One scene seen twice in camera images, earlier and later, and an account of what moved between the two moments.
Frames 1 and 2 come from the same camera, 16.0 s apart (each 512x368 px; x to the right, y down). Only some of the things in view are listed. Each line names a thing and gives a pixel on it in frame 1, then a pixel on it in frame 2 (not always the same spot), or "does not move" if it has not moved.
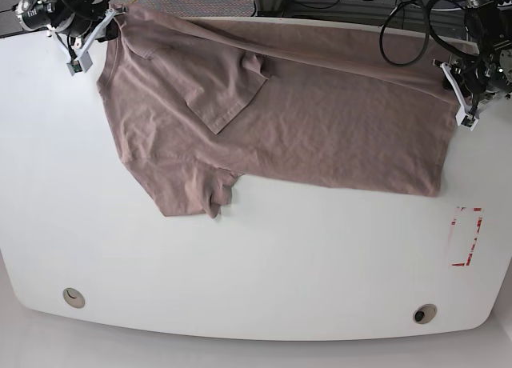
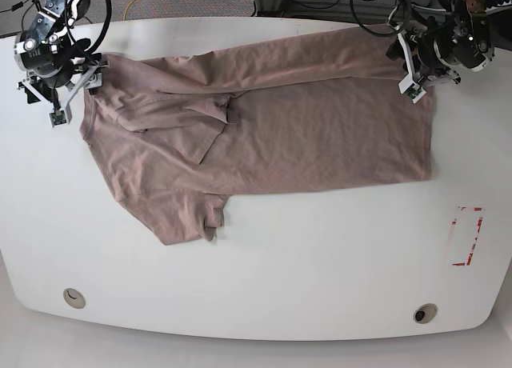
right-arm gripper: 471,85 to 419,77
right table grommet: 424,314 does not move
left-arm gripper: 81,63 to 89,78
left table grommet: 74,298 does not move
